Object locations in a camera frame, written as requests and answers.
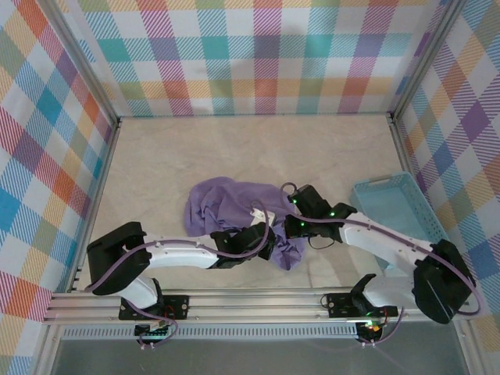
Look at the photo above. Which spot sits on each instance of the green circuit board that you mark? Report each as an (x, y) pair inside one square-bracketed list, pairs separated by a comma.
[(154, 333)]

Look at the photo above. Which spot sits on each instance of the light blue plastic basket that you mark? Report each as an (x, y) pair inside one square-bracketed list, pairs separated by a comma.
[(398, 203)]

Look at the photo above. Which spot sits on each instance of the aluminium table side rail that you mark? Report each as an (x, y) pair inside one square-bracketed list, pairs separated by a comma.
[(97, 195), (404, 156)]

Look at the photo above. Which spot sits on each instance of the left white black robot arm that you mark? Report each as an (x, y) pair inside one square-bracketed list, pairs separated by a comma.
[(176, 254)]

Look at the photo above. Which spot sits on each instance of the small circuit board orange connector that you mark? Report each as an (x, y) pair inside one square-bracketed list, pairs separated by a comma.
[(371, 327)]

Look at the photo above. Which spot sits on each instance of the aluminium wall base strip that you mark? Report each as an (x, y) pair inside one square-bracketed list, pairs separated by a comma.
[(254, 115)]

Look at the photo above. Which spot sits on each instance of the aluminium frame leg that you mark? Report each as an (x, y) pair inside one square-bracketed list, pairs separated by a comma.
[(470, 351), (47, 351)]

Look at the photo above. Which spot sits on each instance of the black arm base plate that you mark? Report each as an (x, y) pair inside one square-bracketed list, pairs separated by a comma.
[(340, 304), (177, 306)]

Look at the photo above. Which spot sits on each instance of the purple t-shirt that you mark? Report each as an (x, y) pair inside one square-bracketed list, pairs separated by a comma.
[(226, 199)]

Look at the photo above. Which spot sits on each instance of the slanted aluminium frame post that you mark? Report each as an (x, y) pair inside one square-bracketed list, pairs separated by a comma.
[(425, 58), (86, 62)]

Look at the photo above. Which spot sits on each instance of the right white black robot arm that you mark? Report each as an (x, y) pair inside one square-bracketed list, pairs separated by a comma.
[(375, 242)]

